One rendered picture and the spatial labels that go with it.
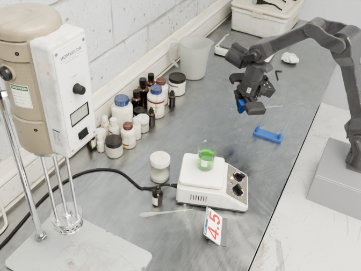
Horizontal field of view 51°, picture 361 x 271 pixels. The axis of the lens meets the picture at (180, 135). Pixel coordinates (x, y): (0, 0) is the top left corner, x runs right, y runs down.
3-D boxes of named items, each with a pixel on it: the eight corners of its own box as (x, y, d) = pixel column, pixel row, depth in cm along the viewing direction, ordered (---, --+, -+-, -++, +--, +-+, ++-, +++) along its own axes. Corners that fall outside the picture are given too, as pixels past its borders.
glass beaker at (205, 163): (216, 173, 106) (219, 151, 101) (197, 175, 105) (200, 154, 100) (210, 158, 111) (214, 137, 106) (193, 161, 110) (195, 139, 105)
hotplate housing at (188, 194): (246, 180, 116) (251, 162, 111) (246, 214, 106) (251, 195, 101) (174, 171, 118) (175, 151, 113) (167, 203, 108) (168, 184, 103)
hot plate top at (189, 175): (224, 159, 111) (224, 157, 111) (222, 190, 102) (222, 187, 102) (183, 154, 112) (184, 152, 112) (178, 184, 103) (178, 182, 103)
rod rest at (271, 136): (282, 137, 133) (284, 130, 131) (280, 143, 131) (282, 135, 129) (255, 129, 136) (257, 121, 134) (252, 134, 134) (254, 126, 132)
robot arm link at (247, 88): (255, 95, 112) (273, 95, 114) (233, 58, 124) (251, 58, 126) (247, 116, 118) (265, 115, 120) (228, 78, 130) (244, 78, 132)
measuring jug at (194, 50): (168, 81, 158) (169, 48, 148) (167, 66, 168) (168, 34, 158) (212, 82, 159) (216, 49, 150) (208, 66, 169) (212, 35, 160)
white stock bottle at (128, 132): (133, 138, 129) (132, 118, 123) (137, 147, 126) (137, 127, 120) (119, 142, 127) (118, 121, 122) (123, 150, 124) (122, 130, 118)
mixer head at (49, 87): (110, 144, 70) (99, 15, 54) (70, 182, 62) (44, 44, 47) (49, 119, 74) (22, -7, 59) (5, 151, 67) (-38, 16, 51)
